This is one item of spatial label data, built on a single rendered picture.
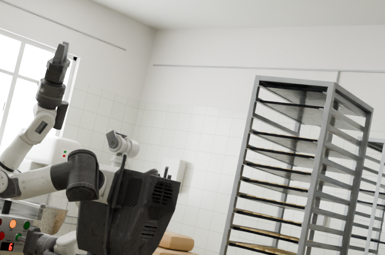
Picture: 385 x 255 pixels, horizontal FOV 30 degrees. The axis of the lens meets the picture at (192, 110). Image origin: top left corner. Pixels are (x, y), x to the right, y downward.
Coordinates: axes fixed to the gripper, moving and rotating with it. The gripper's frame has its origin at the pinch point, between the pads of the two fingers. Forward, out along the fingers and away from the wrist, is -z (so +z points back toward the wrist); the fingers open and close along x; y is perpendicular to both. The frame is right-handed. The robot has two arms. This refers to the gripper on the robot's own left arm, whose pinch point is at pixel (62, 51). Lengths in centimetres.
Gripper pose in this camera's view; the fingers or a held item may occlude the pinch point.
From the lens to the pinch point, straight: 238.1
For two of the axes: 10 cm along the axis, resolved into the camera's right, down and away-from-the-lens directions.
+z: -3.1, 9.1, 2.7
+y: 9.4, 3.3, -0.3
